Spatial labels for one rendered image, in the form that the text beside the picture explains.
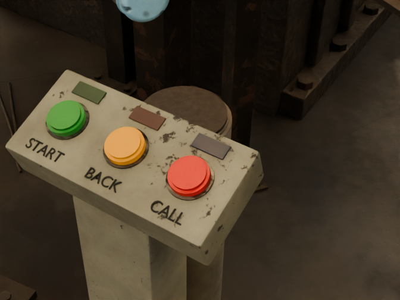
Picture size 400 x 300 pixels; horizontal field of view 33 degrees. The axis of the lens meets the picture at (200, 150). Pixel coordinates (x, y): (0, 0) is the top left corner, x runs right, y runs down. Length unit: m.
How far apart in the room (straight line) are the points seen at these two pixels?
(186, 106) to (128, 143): 0.20
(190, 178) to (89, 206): 0.13
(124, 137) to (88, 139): 0.04
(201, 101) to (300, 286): 0.57
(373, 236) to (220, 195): 0.83
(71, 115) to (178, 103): 0.19
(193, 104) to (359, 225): 0.68
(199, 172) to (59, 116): 0.16
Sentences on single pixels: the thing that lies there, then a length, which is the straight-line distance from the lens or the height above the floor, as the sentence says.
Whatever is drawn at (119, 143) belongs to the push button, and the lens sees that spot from 0.64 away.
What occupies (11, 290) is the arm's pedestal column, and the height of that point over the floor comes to 0.02.
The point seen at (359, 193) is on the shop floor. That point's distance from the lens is 1.49.
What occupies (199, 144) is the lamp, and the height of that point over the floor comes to 0.61.
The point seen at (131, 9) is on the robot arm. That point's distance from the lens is 0.94.
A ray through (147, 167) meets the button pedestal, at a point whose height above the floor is 0.60.
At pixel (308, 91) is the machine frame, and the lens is 1.63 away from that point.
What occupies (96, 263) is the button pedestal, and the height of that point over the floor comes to 0.44.
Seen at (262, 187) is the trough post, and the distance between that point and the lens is 1.45.
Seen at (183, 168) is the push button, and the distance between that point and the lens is 0.61.
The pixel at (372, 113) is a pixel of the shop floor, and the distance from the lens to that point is 1.71.
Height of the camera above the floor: 1.04
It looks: 42 degrees down
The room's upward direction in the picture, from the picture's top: 1 degrees clockwise
